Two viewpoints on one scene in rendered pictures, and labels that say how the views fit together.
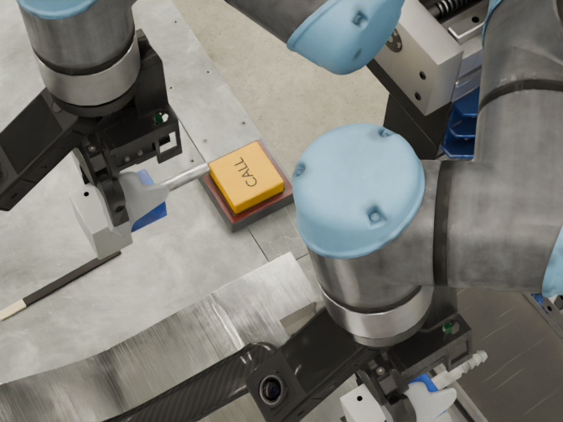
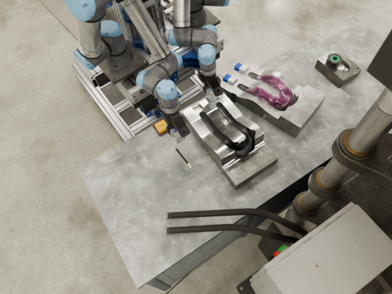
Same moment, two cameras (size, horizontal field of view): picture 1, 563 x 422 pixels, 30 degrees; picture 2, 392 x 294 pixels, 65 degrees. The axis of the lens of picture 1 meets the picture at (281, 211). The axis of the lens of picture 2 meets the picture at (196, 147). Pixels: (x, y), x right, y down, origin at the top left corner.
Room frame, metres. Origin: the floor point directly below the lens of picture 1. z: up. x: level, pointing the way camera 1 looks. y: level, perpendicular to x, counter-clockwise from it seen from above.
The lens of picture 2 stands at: (0.30, 0.94, 2.26)
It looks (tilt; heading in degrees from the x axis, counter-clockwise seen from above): 62 degrees down; 276
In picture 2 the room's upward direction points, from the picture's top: 7 degrees counter-clockwise
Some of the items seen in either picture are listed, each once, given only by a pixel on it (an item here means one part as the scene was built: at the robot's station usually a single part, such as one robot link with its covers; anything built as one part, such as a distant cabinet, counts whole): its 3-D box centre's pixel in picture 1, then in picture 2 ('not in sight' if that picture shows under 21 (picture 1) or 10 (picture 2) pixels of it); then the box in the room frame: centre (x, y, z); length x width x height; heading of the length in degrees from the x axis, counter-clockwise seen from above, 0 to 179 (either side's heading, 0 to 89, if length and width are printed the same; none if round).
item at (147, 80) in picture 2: not in sight; (152, 80); (0.53, 0.07, 1.25); 0.11 x 0.11 x 0.08; 52
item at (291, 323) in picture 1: (313, 339); (196, 109); (0.36, -0.03, 0.87); 0.05 x 0.05 x 0.04; 32
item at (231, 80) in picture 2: not in sight; (226, 77); (0.19, -0.26, 0.86); 0.13 x 0.05 x 0.05; 139
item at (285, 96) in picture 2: not in sight; (271, 89); (-0.05, -0.13, 0.90); 0.26 x 0.18 x 0.08; 139
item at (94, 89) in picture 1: (85, 49); (170, 105); (0.47, 0.15, 1.17); 0.08 x 0.08 x 0.05
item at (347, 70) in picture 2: not in sight; (338, 67); (-0.47, -0.31, 0.84); 0.20 x 0.15 x 0.07; 122
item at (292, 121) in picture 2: not in sight; (271, 94); (-0.06, -0.13, 0.86); 0.50 x 0.26 x 0.11; 139
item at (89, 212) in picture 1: (147, 196); (174, 129); (0.48, 0.13, 0.93); 0.13 x 0.05 x 0.05; 122
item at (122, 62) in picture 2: not in sight; (118, 53); (0.77, -0.26, 1.09); 0.15 x 0.15 x 0.10
